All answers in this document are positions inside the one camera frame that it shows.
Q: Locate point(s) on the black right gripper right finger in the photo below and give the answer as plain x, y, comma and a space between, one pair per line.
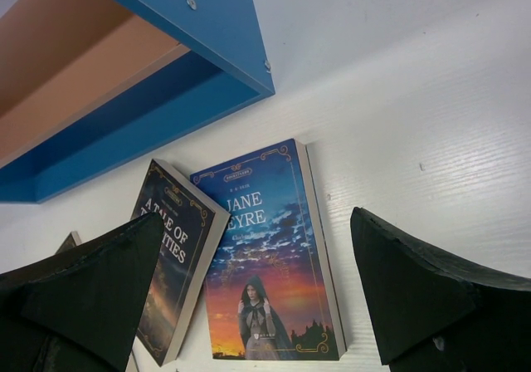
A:
434, 311

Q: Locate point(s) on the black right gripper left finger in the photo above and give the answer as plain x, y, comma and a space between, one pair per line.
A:
79, 310

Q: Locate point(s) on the A Tale of Two Cities book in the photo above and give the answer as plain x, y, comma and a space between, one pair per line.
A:
193, 225

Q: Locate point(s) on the Jane Eyre book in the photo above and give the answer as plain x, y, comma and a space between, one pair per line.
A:
269, 289

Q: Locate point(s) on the Nineteen Eighty-Four book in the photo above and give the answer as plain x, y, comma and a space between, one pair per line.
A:
72, 240

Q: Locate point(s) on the blue yellow wooden bookshelf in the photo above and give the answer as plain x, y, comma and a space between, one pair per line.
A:
88, 85

